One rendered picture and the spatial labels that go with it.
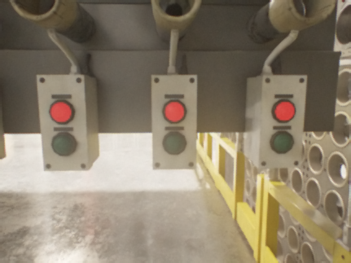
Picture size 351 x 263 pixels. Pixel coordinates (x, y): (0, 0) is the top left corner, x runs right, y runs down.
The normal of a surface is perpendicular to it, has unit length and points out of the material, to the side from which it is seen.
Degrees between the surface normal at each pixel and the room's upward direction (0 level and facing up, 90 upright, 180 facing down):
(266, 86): 90
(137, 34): 90
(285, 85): 90
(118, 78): 90
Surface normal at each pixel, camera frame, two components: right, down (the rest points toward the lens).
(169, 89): 0.04, 0.15
